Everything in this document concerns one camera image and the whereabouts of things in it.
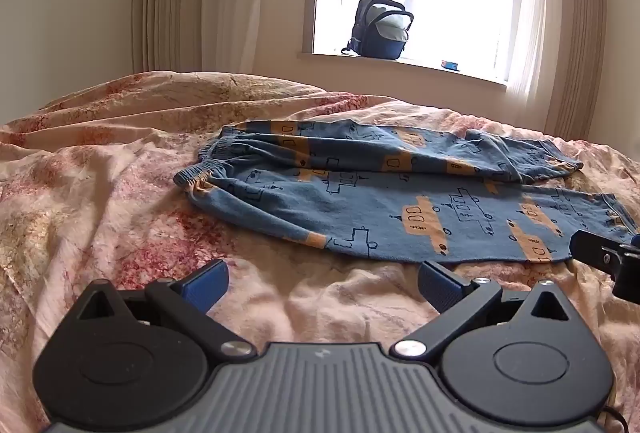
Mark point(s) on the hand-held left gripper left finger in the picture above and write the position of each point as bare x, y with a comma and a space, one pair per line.
206, 285

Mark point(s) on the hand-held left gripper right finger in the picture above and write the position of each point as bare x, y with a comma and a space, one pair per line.
442, 288

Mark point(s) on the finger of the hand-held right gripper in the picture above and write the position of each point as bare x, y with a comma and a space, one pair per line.
597, 250

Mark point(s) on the blue printed pants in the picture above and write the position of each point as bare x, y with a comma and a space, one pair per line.
360, 208

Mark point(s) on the pink floral blanket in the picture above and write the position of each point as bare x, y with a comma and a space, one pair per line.
125, 193

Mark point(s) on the white windowsill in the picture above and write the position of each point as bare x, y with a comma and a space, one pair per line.
410, 69

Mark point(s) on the small blue box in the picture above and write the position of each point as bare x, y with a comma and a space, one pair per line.
450, 64

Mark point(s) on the dark blue backpack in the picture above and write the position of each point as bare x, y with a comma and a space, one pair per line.
380, 28

